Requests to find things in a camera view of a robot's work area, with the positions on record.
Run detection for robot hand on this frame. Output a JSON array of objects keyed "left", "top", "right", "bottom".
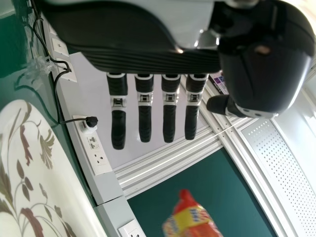
[{"left": 40, "top": 0, "right": 316, "bottom": 150}]

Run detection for red biscuit packet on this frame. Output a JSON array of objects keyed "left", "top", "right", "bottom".
[{"left": 161, "top": 189, "right": 223, "bottom": 237}]

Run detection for plate with brown leaf pattern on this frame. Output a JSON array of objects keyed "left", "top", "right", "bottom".
[{"left": 0, "top": 98, "right": 102, "bottom": 237}]

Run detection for white box with blue label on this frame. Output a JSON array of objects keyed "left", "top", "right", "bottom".
[{"left": 208, "top": 71, "right": 230, "bottom": 96}]

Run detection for clear plastic wrap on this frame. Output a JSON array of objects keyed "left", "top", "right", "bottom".
[{"left": 26, "top": 55, "right": 54, "bottom": 75}]

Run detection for white socket strip with plug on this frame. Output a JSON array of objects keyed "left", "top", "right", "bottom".
[{"left": 40, "top": 9, "right": 125, "bottom": 207}]

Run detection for long white socket strip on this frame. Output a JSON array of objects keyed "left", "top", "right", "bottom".
[{"left": 93, "top": 196, "right": 147, "bottom": 237}]

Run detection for black power cable with plug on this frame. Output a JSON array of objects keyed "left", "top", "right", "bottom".
[{"left": 29, "top": 0, "right": 99, "bottom": 129}]

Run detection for ribbed aluminium rail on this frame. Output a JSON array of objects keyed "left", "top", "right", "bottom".
[{"left": 112, "top": 127, "right": 231, "bottom": 199}]

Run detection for perforated white cable duct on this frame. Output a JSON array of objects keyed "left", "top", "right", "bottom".
[{"left": 197, "top": 93, "right": 316, "bottom": 237}]

